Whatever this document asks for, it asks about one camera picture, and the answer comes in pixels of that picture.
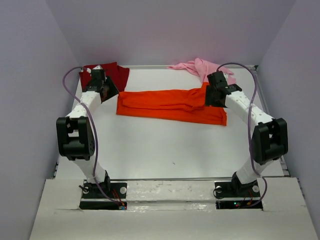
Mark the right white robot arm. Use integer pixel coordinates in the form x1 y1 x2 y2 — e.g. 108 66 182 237
205 71 288 199

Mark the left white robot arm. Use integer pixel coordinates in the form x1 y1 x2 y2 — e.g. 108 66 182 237
56 65 119 198

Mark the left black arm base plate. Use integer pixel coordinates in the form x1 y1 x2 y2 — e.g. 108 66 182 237
79 181 128 211

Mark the aluminium table edge rail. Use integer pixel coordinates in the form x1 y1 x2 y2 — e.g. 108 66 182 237
251 64 291 177

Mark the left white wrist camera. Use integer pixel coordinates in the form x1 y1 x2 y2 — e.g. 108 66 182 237
85 65 103 73

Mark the dark red folded t-shirt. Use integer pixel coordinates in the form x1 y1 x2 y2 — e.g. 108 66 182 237
79 62 130 92

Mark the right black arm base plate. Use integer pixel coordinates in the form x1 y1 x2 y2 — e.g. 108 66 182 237
212 181 263 210

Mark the pink t-shirt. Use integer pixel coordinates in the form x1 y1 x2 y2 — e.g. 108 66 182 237
167 58 220 84

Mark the orange t-shirt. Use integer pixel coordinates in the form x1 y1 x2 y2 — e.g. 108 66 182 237
116 82 227 126

